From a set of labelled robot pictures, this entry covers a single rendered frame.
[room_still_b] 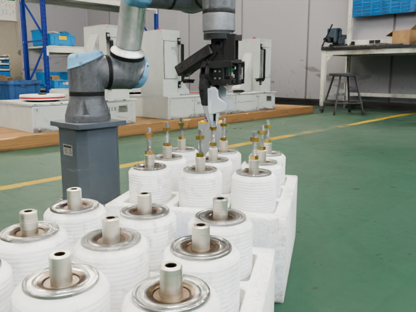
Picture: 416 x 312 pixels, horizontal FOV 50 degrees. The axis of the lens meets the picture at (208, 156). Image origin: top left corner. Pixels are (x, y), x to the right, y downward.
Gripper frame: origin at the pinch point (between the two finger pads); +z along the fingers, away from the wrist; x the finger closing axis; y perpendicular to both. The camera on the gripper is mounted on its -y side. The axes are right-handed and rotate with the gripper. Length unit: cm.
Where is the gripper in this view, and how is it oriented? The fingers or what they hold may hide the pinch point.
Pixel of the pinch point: (210, 119)
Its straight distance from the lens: 107.9
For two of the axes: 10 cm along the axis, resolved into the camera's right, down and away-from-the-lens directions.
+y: 8.6, 0.9, -5.0
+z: 0.0, 9.8, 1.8
